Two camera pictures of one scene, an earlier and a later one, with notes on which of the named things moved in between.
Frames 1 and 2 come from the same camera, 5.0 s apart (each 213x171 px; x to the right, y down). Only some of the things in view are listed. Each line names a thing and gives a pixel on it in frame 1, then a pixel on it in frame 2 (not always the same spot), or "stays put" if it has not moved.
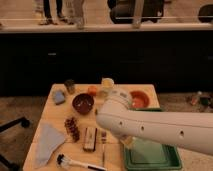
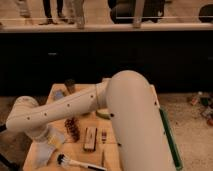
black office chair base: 24,122 stays put
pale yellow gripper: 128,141 → 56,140
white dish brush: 65,162 stays put
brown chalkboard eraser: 90,139 stays put
